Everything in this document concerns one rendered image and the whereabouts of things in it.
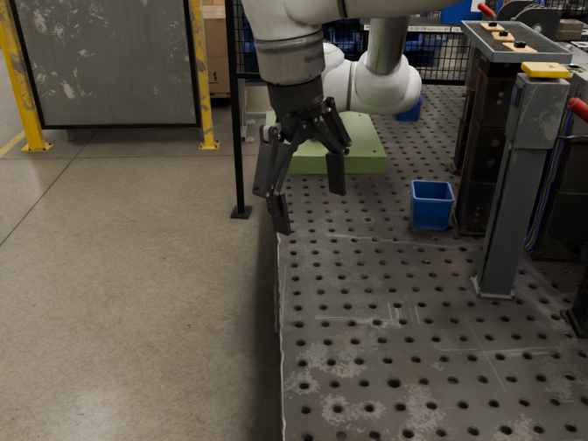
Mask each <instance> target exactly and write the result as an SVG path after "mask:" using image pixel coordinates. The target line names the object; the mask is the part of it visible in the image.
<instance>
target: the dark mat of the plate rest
mask: <svg viewBox="0 0 588 441"><path fill-rule="evenodd" d="M467 25H468V26H469V27H470V28H471V29H472V30H473V31H474V32H475V33H476V34H477V35H478V36H479V37H480V38H481V39H483V40H484V41H485V42H486V43H487V44H488V45H489V46H490V47H491V48H492V49H493V50H494V51H495V52H512V50H510V49H508V48H506V47H505V46H504V45H502V43H514V42H515V41H523V42H525V43H526V46H528V47H530V48H532V49H534V50H536V51H537V52H538V53H563V52H561V51H559V50H557V49H556V48H555V47H553V46H552V45H550V44H548V43H547V42H545V41H543V40H542V39H540V38H538V37H537V36H536V35H534V34H533V33H531V32H530V31H527V30H526V29H524V28H522V27H521V26H519V25H518V24H499V26H501V27H502V28H503V29H504V31H508V33H511V35H512V36H513V37H514V41H498V40H494V37H493V35H492V32H499V31H487V30H486V29H485V28H484V27H483V26H481V25H480V24H467Z"/></svg>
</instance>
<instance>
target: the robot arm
mask: <svg viewBox="0 0 588 441"><path fill-rule="evenodd" d="M461 1H463V0H241V2H242V5H243V9H244V12H245V15H246V17H247V19H248V21H249V24H250V26H251V29H252V32H253V36H254V40H255V41H254V44H255V49H256V55H257V60H258V66H259V71H260V75H261V77H262V79H263V80H265V81H267V87H268V92H269V103H270V106H271V107H272V108H273V110H274V111H275V113H276V121H275V123H273V124H271V125H265V124H262V125H261V126H260V128H259V132H260V147H259V152H258V158H257V163H256V168H255V179H254V184H253V190H252V193H253V195H255V196H258V197H261V198H264V199H266V203H267V208H268V213H269V214H270V215H271V219H272V223H273V228H274V231H276V232H278V233H280V234H283V235H287V236H289V235H290V234H291V224H290V219H289V214H288V208H287V203H286V197H285V192H281V189H282V186H283V183H284V179H285V176H286V173H287V171H288V168H289V166H290V163H291V159H292V156H293V153H294V152H296V151H297V150H298V146H299V145H300V144H303V143H304V142H305V141H306V140H307V139H310V142H314V143H316V142H317V141H320V142H321V143H322V144H323V145H324V146H325V147H326V148H327V149H328V150H329V151H330V152H331V153H330V152H327V153H326V154H325V159H326V167H327V175H328V184H329V192H330V193H335V194H338V195H341V196H344V195H346V194H347V190H346V181H345V172H344V170H345V166H344V156H347V155H348V154H349V149H347V147H350V146H351V145H352V140H351V138H350V136H349V135H348V133H347V130H346V128H345V126H344V124H343V122H342V117H340V113H341V112H345V111H351V112H356V113H362V114H370V115H396V114H401V113H403V112H406V111H408V110H411V109H412V108H413V107H415V106H416V105H417V102H418V99H419V96H420V92H421V86H422V81H421V77H420V76H419V73H418V71H417V70H416V69H415V68H414V67H413V66H409V63H408V61H407V59H406V57H405V56H404V55H403V48H404V44H405V39H406V35H407V30H408V26H409V21H410V15H416V14H421V13H426V12H432V11H439V10H442V9H444V8H447V7H449V6H452V5H454V4H457V3H459V2H461ZM344 18H370V27H369V36H368V45H367V51H366V52H364V53H363V54H362V56H361V57H360V60H359V62H352V61H350V60H347V59H344V53H343V52H342V51H341V50H340V49H339V48H338V47H336V46H335V45H332V44H328V43H323V32H322V24H325V23H328V22H331V21H334V20H339V19H344ZM284 139H285V140H286V141H287V142H288V143H290V144H287V143H284ZM272 185H273V186H274V187H272Z"/></svg>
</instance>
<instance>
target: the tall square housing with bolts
mask: <svg viewBox="0 0 588 441"><path fill-rule="evenodd" d="M572 98H573V99H574V98H578V99H580V100H581V101H582V102H584V103H585V104H586V105H588V72H580V71H576V72H574V73H573V76H572V80H571V84H570V89H569V93H568V94H567V97H566V102H565V105H564V109H563V114H562V118H561V122H560V124H559V128H558V132H557V134H558V135H559V133H560V135H559V136H565V137H572V136H578V135H585V136H588V123H587V122H585V121H584V120H583V119H581V118H580V117H579V116H577V115H576V114H574V113H573V112H572V111H570V110H569V109H568V107H567V106H568V101H569V100H570V99H572ZM560 130H561V132H560ZM557 140H558V141H557ZM555 150H556V151H555ZM554 153H555V155H554ZM553 156H554V157H553ZM552 159H553V161H552ZM551 163H552V164H551ZM544 188H545V189H544ZM538 211H539V212H538ZM531 235H532V236H531ZM587 235H588V138H575V139H562V138H557V137H556V141H555V144H554V148H553V151H552V154H551V158H550V161H549V167H548V170H547V174H546V177H545V180H544V184H543V188H542V193H541V197H540V199H539V203H538V207H537V210H536V213H535V219H534V222H533V226H532V229H531V232H530V235H529V237H528V239H527V240H526V241H525V242H524V244H523V246H524V247H525V250H526V252H527V253H528V254H529V257H531V258H533V259H535V260H536V261H538V262H548V263H556V264H558V265H559V264H565V265H570V266H573V264H574V265H578V266H582V267H583V266H584V264H587V263H586V262H585V261H584V260H583V258H582V257H581V254H582V251H583V248H584V245H585V240H586V237H587ZM530 237H531V238H530Z"/></svg>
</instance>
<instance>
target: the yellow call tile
mask: <svg viewBox="0 0 588 441"><path fill-rule="evenodd" d="M521 69H522V70H523V71H524V72H525V73H526V74H527V75H528V76H529V77H534V78H535V79H537V80H542V81H548V80H550V79H551V78H568V76H569V72H570V71H568V70H567V69H566V68H564V67H563V66H561V65H559V64H558V63H544V62H522V63H521Z"/></svg>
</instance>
